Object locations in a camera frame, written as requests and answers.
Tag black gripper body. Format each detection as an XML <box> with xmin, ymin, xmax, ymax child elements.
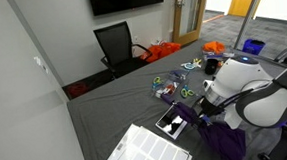
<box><xmin>199</xmin><ymin>95</ymin><xmax>226</xmax><ymax>119</ymax></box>

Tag purple umbrella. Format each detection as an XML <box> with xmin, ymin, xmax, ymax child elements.
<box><xmin>160</xmin><ymin>88</ymin><xmax>249</xmax><ymax>160</ymax></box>

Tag white framed tablet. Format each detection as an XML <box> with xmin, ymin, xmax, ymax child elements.
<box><xmin>153</xmin><ymin>103</ymin><xmax>190</xmax><ymax>142</ymax></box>

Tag clear plastic box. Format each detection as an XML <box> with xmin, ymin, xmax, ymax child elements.
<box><xmin>152</xmin><ymin>68</ymin><xmax>192</xmax><ymax>99</ymax></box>

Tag blue white tape roll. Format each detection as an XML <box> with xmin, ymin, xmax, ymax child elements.
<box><xmin>180</xmin><ymin>61</ymin><xmax>198</xmax><ymax>73</ymax></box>

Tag white label sheets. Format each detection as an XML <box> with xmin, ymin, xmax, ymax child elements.
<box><xmin>102</xmin><ymin>119</ymin><xmax>193</xmax><ymax>160</ymax></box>

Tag orange cloth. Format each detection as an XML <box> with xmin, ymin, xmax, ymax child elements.
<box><xmin>201</xmin><ymin>40</ymin><xmax>227</xmax><ymax>56</ymax></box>

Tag blue bin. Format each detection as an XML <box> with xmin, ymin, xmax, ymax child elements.
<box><xmin>240</xmin><ymin>37</ymin><xmax>267</xmax><ymax>57</ymax></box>

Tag orange bag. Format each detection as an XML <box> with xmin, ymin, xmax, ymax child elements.
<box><xmin>139</xmin><ymin>41</ymin><xmax>183</xmax><ymax>65</ymax></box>

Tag grey table cloth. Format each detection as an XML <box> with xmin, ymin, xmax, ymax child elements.
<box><xmin>62</xmin><ymin>30</ymin><xmax>287</xmax><ymax>160</ymax></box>

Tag wooden door with glass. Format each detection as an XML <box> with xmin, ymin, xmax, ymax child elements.
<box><xmin>170</xmin><ymin>0</ymin><xmax>213</xmax><ymax>47</ymax></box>

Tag black mesh office chair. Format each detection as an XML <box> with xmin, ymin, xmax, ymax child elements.
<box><xmin>92</xmin><ymin>19</ymin><xmax>154</xmax><ymax>81</ymax></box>

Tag green handled scissors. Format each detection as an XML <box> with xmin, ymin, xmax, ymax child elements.
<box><xmin>179</xmin><ymin>84</ymin><xmax>196</xmax><ymax>100</ymax></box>
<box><xmin>150</xmin><ymin>76</ymin><xmax>165</xmax><ymax>91</ymax></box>

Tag metal partition post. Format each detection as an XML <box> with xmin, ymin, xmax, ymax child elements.
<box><xmin>230</xmin><ymin>0</ymin><xmax>273</xmax><ymax>50</ymax></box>

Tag black wall television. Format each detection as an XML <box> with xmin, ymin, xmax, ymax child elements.
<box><xmin>88</xmin><ymin>0</ymin><xmax>166</xmax><ymax>17</ymax></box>

